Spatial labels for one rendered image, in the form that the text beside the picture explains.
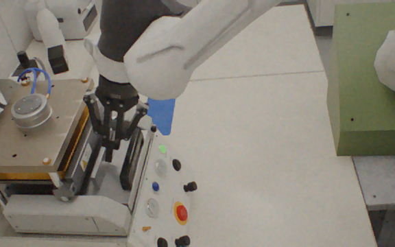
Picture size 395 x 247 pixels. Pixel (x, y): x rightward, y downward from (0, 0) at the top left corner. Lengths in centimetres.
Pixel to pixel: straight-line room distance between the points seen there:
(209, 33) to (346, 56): 68
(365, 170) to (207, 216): 44
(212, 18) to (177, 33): 5
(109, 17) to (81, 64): 100
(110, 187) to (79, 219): 10
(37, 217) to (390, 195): 84
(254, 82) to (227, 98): 12
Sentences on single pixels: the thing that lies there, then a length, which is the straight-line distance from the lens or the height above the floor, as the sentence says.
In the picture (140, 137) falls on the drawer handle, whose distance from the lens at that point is 98.
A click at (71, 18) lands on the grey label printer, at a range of 182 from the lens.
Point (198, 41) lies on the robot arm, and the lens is 59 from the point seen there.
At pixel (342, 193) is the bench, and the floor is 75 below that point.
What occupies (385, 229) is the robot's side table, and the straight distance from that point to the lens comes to 166.
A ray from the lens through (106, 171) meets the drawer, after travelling 97.
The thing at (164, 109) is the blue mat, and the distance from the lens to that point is 144.
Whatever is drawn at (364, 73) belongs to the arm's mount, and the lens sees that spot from 121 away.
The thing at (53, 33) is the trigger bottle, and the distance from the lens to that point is 176.
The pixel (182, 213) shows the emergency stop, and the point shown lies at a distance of 107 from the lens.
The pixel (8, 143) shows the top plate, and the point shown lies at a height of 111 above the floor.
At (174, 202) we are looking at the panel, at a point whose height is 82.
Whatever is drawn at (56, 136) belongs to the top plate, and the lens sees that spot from 88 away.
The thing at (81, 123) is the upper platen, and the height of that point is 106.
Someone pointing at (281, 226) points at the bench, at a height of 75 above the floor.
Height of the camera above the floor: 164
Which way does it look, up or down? 43 degrees down
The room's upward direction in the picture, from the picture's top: 10 degrees counter-clockwise
